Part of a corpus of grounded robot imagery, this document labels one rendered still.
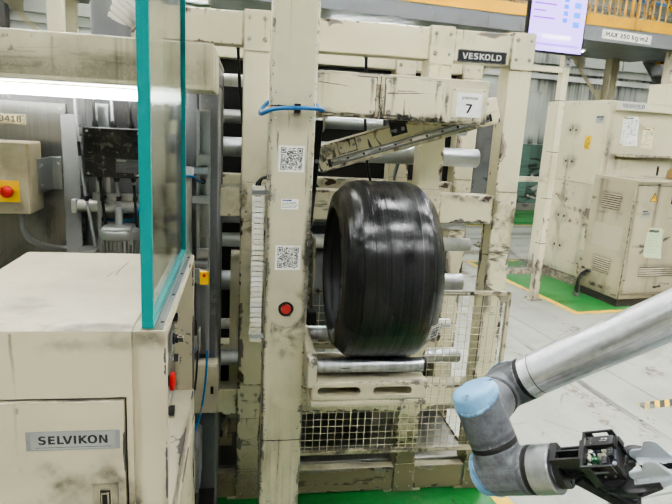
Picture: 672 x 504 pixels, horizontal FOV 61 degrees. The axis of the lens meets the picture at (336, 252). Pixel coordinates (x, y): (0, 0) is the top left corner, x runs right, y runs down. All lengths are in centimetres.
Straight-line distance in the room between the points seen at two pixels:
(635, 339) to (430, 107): 112
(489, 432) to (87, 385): 72
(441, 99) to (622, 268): 442
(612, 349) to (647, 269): 526
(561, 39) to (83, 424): 527
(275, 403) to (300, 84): 97
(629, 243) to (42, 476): 565
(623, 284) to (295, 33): 507
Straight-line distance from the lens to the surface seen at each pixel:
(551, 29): 574
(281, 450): 196
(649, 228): 631
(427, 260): 160
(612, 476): 113
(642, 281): 643
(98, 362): 104
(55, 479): 115
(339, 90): 194
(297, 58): 167
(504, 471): 119
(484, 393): 115
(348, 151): 209
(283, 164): 166
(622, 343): 118
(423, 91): 201
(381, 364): 178
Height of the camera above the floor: 162
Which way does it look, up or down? 13 degrees down
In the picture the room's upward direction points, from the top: 3 degrees clockwise
